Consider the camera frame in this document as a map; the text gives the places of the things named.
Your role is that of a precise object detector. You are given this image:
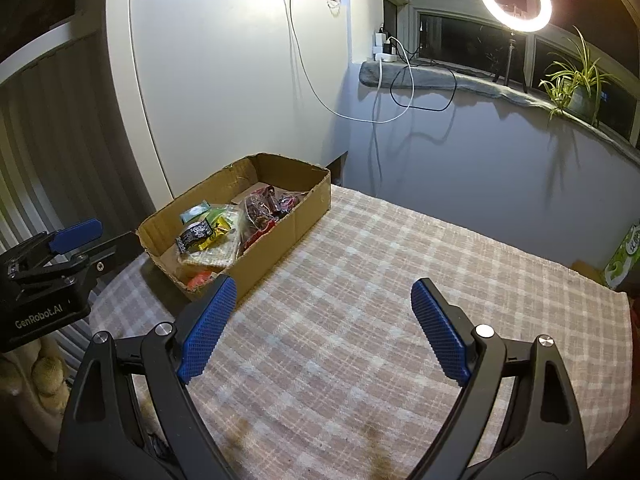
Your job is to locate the orange and green candy packet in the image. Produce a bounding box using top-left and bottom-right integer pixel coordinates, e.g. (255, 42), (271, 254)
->
(187, 270), (217, 294)

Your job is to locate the black snack packet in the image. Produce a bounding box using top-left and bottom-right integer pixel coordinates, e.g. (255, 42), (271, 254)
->
(175, 220), (214, 254)

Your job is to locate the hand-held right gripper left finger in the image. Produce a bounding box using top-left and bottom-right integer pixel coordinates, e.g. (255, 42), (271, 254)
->
(55, 275), (238, 480)

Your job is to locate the window frame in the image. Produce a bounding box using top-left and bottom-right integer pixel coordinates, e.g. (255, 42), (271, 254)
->
(382, 0), (640, 147)

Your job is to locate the yellow snack packet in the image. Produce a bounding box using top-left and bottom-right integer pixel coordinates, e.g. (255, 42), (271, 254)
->
(197, 225), (232, 252)

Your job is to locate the black cable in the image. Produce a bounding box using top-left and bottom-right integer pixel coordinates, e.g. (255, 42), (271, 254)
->
(390, 42), (457, 114)

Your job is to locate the teal mint candy packet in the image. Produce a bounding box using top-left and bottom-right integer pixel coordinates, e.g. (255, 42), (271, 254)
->
(180, 203), (211, 224)

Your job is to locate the white cable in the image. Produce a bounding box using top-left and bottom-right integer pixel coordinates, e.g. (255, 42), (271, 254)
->
(284, 0), (417, 124)

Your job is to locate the black tripod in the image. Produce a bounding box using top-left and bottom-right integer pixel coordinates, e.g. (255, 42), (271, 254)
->
(492, 30), (529, 94)

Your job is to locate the cardboard box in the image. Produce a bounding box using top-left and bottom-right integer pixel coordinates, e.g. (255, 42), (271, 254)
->
(136, 153), (332, 304)

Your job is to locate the white power strip with chargers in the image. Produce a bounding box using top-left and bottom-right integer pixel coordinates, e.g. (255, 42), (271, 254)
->
(372, 30), (402, 64)

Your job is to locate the clear bag of dark snacks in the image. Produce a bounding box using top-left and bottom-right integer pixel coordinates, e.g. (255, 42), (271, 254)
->
(239, 186), (281, 242)

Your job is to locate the white cabinet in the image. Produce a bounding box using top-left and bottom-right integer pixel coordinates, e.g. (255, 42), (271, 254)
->
(105, 0), (351, 202)

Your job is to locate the plaid tablecloth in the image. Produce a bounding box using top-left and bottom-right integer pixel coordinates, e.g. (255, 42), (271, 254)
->
(90, 185), (632, 480)

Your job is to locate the green snack bag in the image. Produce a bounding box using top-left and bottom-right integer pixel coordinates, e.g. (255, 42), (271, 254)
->
(602, 225), (640, 291)

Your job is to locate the clear cracker packet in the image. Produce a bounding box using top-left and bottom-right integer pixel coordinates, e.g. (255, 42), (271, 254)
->
(179, 240), (242, 269)

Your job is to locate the red candy wrapper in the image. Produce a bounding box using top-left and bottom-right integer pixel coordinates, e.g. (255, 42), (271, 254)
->
(242, 220), (277, 252)

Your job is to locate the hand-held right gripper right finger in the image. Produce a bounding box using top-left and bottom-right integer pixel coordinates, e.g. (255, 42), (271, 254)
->
(410, 277), (591, 480)

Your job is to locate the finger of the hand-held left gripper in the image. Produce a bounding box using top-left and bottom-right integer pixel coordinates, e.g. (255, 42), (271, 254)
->
(0, 218), (104, 274)
(70, 230), (142, 281)

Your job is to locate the potted spider plant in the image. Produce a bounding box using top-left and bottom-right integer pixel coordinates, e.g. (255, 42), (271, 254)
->
(537, 25), (619, 129)

